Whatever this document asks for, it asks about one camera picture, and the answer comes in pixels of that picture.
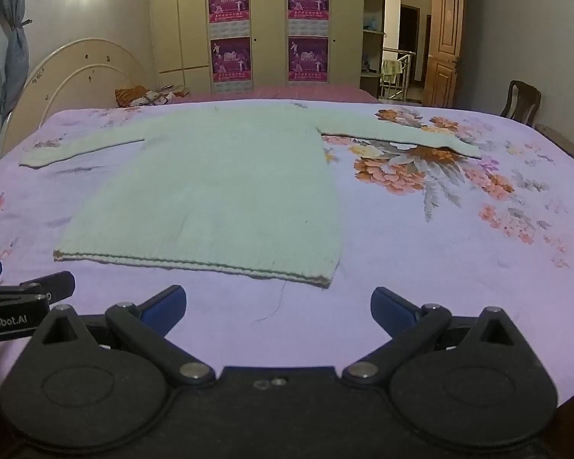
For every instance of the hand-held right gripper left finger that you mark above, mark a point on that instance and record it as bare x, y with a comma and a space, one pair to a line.
165, 308

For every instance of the magenta wall poster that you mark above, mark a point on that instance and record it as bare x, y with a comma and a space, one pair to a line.
231, 60
308, 0
228, 2
308, 60

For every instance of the lilac floral bedsheet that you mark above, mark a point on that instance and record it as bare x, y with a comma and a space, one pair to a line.
435, 272

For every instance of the cream arched headboard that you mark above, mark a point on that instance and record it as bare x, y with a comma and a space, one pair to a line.
76, 57

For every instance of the metal stair railing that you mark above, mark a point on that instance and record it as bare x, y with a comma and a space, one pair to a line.
406, 71

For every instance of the pale green towel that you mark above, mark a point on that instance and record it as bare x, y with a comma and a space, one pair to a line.
210, 191

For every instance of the brown wooden door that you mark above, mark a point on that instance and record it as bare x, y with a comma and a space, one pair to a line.
442, 48

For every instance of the cream open corner shelf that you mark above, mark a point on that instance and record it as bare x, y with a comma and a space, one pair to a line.
374, 33

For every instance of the orange patterned pillow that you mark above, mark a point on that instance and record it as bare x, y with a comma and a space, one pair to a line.
134, 96

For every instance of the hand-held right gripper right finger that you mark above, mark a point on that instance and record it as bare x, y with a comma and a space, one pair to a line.
392, 308

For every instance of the pink bed blanket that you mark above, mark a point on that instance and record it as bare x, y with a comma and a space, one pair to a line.
292, 92

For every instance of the cream wardrobe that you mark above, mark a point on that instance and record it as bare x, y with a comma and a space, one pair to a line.
268, 33

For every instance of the dark wooden chair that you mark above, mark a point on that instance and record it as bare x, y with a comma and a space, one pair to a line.
519, 100

